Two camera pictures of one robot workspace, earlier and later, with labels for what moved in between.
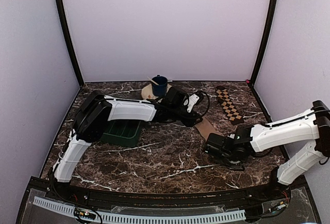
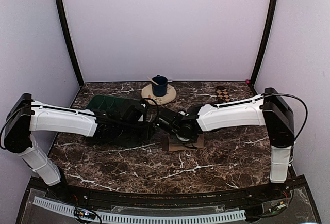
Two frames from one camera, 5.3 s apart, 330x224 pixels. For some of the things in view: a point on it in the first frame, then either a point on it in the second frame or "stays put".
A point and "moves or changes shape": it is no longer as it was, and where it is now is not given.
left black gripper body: x=176 y=114 to x=129 y=131
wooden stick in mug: x=153 y=81 stays put
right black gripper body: x=228 y=161 to x=181 y=139
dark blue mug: x=160 y=90 stays put
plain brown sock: x=205 y=128 moves or changes shape
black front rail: x=148 y=199 stays put
